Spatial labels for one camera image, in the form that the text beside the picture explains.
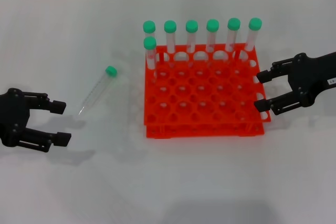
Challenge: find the clear test tube green cap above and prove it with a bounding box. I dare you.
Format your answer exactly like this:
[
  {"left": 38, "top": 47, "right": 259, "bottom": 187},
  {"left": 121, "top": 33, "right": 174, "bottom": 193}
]
[
  {"left": 143, "top": 20, "right": 158, "bottom": 41},
  {"left": 244, "top": 17, "right": 263, "bottom": 62},
  {"left": 78, "top": 66, "right": 118, "bottom": 116},
  {"left": 143, "top": 36, "right": 158, "bottom": 83},
  {"left": 185, "top": 19, "right": 198, "bottom": 65},
  {"left": 164, "top": 20, "right": 177, "bottom": 66},
  {"left": 226, "top": 17, "right": 241, "bottom": 62},
  {"left": 206, "top": 19, "right": 220, "bottom": 63}
]

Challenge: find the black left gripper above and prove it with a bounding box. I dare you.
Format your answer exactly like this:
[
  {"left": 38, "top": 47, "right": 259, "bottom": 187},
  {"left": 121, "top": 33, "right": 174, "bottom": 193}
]
[{"left": 0, "top": 87, "right": 72, "bottom": 154}]

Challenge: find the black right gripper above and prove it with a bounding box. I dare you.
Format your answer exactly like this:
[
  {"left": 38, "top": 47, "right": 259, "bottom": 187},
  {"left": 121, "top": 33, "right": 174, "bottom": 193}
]
[{"left": 254, "top": 50, "right": 336, "bottom": 116}]

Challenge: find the orange plastic test tube rack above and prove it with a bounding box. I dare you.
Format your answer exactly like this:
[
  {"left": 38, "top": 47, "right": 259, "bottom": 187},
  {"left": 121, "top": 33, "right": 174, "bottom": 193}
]
[{"left": 143, "top": 44, "right": 272, "bottom": 140}]

